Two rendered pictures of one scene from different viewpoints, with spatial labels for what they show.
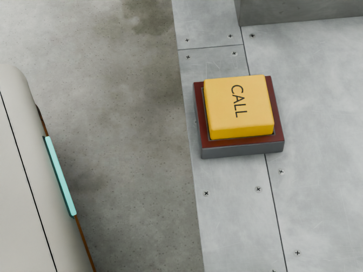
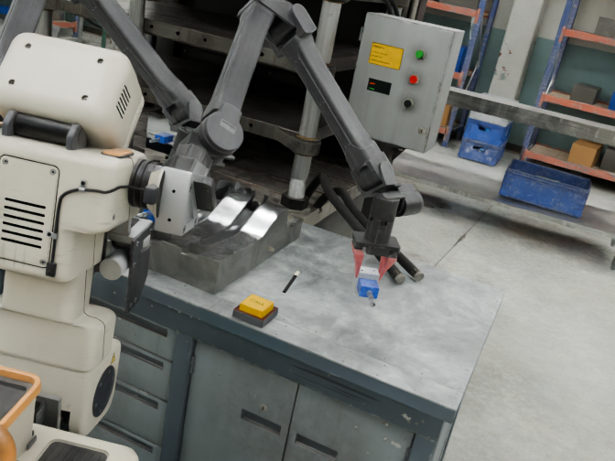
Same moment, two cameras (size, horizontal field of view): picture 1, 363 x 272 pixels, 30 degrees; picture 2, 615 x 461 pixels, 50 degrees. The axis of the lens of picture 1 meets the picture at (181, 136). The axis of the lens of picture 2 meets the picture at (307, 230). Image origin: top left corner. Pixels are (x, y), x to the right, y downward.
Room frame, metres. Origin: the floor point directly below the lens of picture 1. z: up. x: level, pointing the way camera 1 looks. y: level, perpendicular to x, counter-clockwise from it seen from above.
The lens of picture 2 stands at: (-0.26, 1.17, 1.58)
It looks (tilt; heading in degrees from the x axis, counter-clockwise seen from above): 21 degrees down; 294
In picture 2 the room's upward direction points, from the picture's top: 11 degrees clockwise
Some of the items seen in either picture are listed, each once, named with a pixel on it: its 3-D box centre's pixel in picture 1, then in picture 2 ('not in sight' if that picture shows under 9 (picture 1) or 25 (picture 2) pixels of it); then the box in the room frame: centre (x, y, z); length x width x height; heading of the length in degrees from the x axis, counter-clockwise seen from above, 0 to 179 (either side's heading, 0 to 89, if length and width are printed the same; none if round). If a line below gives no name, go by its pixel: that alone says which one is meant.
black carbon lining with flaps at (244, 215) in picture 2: not in sight; (221, 209); (0.66, -0.29, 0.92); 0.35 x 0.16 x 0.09; 94
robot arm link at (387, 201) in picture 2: not in sight; (386, 206); (0.17, -0.18, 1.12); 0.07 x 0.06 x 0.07; 68
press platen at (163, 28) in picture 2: not in sight; (225, 49); (1.29, -1.15, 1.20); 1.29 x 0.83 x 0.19; 4
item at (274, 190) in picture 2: not in sight; (208, 152); (1.31, -1.14, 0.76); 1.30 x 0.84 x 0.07; 4
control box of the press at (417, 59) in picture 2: not in sight; (366, 226); (0.49, -1.02, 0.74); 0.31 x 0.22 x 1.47; 4
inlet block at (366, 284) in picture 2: not in sight; (368, 290); (0.15, -0.14, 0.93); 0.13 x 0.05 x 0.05; 122
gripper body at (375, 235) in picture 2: not in sight; (378, 231); (0.17, -0.17, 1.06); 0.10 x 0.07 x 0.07; 32
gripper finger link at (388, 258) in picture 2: not in sight; (376, 261); (0.16, -0.18, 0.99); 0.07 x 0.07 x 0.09; 32
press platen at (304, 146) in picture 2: not in sight; (217, 108); (1.29, -1.15, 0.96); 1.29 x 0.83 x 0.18; 4
